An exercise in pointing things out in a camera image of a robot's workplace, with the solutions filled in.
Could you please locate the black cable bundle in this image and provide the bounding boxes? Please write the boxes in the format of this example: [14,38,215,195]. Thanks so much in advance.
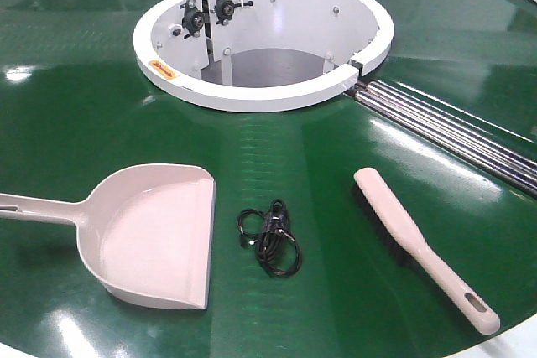
[236,199,303,278]

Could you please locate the beige hand brush black bristles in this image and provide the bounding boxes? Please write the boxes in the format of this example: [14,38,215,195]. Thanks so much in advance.
[353,167,501,335]

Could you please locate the beige plastic dustpan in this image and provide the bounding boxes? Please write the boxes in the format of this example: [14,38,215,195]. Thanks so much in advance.
[1,163,216,309]

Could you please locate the green circular conveyor belt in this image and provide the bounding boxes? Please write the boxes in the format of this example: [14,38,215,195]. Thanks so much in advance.
[1,0,536,357]

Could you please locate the orange warning sticker front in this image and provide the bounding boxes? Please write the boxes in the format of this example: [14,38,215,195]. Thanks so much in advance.
[149,60,177,80]

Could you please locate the steel rollers right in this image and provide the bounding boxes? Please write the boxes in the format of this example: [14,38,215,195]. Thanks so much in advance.
[345,80,536,197]

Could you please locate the white inner ring guard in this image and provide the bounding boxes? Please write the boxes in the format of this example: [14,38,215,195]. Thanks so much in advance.
[133,0,394,112]

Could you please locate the black bearing mount right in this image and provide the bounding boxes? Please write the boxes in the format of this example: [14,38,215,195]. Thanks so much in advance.
[212,0,253,26]

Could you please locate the black bearing mount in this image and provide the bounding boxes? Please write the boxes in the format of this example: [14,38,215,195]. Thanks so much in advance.
[212,0,253,26]
[180,0,205,38]

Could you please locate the black bearing mount left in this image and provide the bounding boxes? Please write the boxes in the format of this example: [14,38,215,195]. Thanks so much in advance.
[180,0,205,38]

